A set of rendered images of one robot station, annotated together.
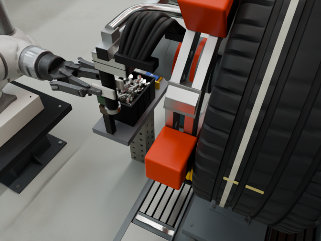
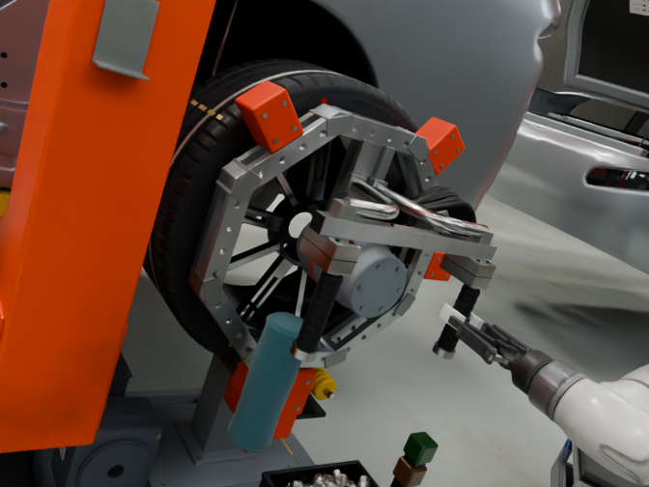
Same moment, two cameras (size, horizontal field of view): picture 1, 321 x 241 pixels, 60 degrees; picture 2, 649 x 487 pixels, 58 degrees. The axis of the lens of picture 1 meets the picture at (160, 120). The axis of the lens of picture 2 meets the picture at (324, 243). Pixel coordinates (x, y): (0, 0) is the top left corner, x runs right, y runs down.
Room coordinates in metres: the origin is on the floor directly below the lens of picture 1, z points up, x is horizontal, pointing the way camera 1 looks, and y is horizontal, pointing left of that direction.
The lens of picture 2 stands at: (1.66, 0.33, 1.18)
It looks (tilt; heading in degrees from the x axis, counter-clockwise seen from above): 16 degrees down; 205
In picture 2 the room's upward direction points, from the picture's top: 20 degrees clockwise
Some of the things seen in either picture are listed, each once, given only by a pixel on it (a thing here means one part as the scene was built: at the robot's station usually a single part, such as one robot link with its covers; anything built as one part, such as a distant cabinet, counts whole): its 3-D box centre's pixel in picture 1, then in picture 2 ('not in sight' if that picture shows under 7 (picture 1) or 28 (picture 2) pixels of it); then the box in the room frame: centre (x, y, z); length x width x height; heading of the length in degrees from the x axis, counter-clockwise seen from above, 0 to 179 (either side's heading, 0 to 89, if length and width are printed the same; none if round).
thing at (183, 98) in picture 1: (216, 68); (329, 247); (0.61, -0.15, 0.85); 0.54 x 0.07 x 0.54; 154
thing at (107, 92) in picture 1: (103, 91); (466, 318); (0.54, 0.15, 0.83); 0.07 x 0.01 x 0.03; 64
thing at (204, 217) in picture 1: (238, 189); (223, 410); (0.53, -0.30, 0.32); 0.40 x 0.30 x 0.28; 154
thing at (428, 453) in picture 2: (104, 97); (420, 447); (0.72, 0.20, 0.64); 0.04 x 0.04 x 0.04; 64
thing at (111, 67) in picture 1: (114, 59); (467, 266); (0.54, 0.11, 0.93); 0.09 x 0.05 x 0.05; 64
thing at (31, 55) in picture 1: (39, 63); (556, 389); (0.65, 0.34, 0.83); 0.09 x 0.06 x 0.09; 155
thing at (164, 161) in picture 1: (170, 157); (432, 260); (0.32, -0.02, 0.85); 0.09 x 0.08 x 0.07; 154
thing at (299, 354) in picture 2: not in sight; (318, 312); (0.86, -0.01, 0.83); 0.04 x 0.04 x 0.16
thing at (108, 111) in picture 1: (109, 88); (458, 319); (0.55, 0.13, 0.83); 0.04 x 0.04 x 0.16
